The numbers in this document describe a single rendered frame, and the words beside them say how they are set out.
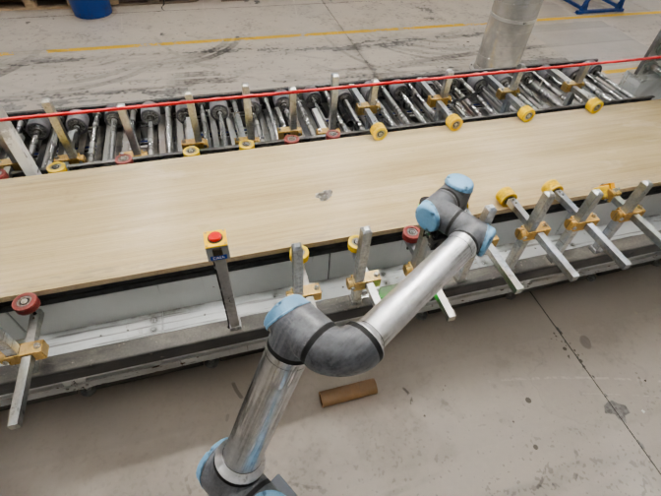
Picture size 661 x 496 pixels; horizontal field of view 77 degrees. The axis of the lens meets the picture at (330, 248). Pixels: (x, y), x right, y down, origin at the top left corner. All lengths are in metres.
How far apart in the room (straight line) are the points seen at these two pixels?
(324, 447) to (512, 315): 1.42
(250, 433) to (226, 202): 1.08
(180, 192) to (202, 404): 1.10
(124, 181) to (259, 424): 1.39
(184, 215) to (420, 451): 1.60
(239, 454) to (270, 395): 0.24
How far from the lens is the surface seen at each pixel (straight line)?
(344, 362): 0.94
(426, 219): 1.29
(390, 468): 2.30
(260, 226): 1.82
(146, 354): 1.80
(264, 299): 1.92
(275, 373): 1.05
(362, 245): 1.52
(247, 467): 1.33
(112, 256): 1.86
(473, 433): 2.45
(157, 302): 1.93
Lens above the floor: 2.19
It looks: 48 degrees down
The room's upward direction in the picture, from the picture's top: 4 degrees clockwise
